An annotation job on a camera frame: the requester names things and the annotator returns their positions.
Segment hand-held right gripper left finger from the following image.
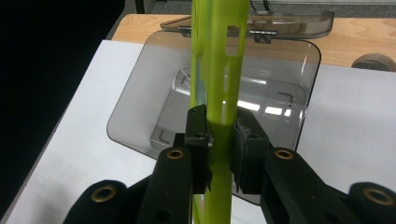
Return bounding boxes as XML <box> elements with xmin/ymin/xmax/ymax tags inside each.
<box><xmin>173</xmin><ymin>104</ymin><xmax>214</xmax><ymax>195</ymax></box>

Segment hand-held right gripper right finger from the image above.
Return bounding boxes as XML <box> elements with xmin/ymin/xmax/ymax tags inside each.
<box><xmin>230</xmin><ymin>106</ymin><xmax>274</xmax><ymax>196</ymax></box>

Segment clear grey plastic box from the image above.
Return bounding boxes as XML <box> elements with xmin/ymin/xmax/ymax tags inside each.
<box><xmin>106</xmin><ymin>10</ymin><xmax>336</xmax><ymax>206</ymax></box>

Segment white table sheet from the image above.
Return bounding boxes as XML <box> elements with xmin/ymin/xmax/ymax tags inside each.
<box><xmin>5</xmin><ymin>39</ymin><xmax>396</xmax><ymax>224</ymax></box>

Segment dark round table grommet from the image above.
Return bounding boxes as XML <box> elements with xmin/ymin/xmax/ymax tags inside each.
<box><xmin>351</xmin><ymin>52</ymin><xmax>396</xmax><ymax>73</ymax></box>

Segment black floor cables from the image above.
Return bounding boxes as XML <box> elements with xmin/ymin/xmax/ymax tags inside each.
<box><xmin>249</xmin><ymin>0</ymin><xmax>273</xmax><ymax>13</ymax></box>

